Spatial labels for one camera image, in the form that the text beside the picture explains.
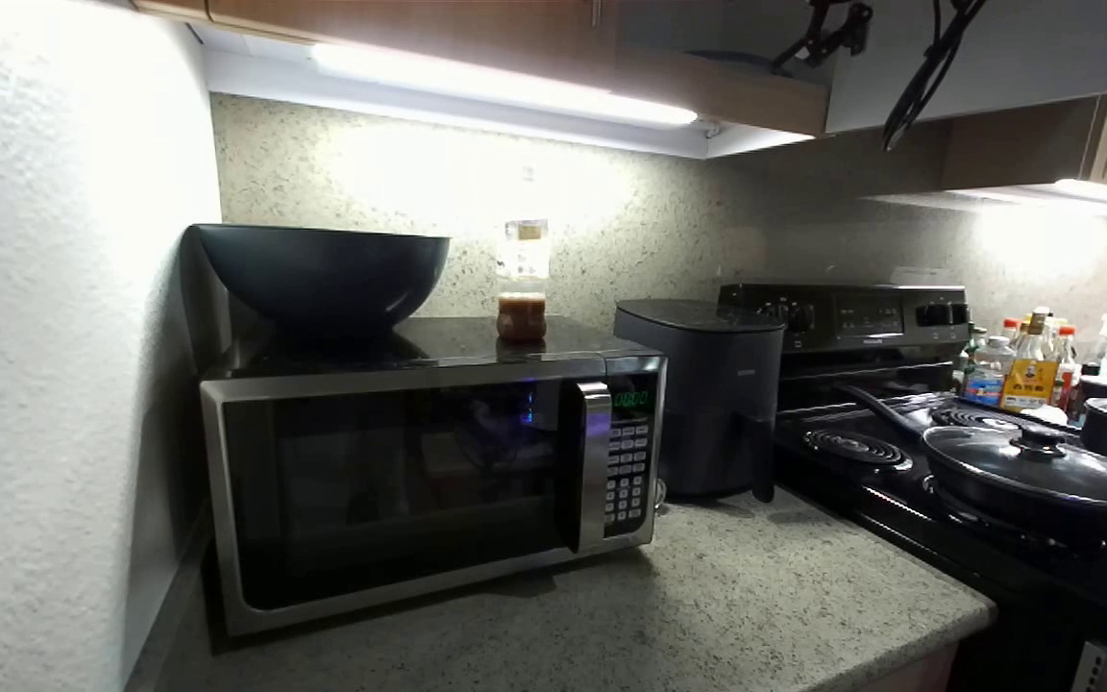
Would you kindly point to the under-cabinet light strip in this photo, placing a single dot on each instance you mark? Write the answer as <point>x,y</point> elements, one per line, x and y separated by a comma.
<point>492,86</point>

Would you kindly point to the wooden upper cabinet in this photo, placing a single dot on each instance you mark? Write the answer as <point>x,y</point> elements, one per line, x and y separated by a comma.
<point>1024,98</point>

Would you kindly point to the glass jar with brown contents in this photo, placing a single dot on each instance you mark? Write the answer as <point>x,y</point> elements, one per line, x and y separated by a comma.
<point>519,280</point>

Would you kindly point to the black air fryer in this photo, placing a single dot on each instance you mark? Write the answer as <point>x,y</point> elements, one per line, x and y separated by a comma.
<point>721,397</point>

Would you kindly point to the stainless black microwave oven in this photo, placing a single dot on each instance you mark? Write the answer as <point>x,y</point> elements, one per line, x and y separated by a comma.
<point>423,461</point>

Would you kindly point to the dark blue bowl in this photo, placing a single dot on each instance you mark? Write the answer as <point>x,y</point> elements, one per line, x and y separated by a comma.
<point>325,280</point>

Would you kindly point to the black kitchen stove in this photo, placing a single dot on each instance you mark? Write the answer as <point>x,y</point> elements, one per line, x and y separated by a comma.
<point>899,343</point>

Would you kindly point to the blue label bottle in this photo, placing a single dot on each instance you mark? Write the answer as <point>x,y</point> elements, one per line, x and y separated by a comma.
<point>987,368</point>

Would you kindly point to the yellow label oil bottle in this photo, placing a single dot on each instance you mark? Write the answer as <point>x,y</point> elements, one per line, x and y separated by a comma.
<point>1030,369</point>

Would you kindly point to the pan with glass lid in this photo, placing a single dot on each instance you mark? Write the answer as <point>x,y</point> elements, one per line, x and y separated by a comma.
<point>1024,475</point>

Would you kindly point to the red cap sauce bottle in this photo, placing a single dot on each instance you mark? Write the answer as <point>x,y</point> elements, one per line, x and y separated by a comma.
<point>1067,369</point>

